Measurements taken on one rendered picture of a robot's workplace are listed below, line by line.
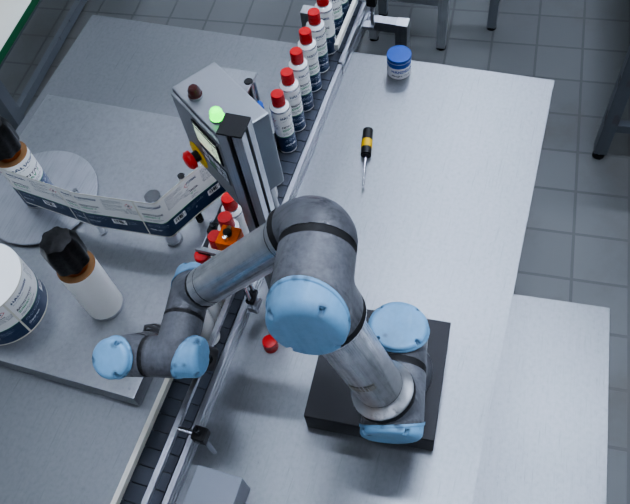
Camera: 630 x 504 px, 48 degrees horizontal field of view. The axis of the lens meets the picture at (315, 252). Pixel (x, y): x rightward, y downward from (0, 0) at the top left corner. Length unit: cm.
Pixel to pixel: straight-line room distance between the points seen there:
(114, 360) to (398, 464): 64
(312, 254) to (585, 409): 87
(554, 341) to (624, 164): 152
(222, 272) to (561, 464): 82
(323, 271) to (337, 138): 108
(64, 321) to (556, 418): 115
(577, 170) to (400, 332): 182
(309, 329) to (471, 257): 88
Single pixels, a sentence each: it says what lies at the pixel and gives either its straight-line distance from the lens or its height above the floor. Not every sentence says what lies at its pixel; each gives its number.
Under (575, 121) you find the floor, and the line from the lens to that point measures 321.
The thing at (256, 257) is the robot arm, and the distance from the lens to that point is 113.
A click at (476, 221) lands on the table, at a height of 83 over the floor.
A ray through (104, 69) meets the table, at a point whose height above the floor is 83.
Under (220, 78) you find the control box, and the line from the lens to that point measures 128.
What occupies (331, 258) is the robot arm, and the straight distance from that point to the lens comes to 96.
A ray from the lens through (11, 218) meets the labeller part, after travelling 203.
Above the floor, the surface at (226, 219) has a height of 108.
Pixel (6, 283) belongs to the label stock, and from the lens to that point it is 175.
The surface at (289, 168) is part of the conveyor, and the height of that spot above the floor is 88.
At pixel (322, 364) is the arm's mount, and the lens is 157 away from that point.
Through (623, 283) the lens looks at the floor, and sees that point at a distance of 279.
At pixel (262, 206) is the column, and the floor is 130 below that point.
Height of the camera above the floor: 235
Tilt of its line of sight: 58 degrees down
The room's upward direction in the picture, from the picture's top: 11 degrees counter-clockwise
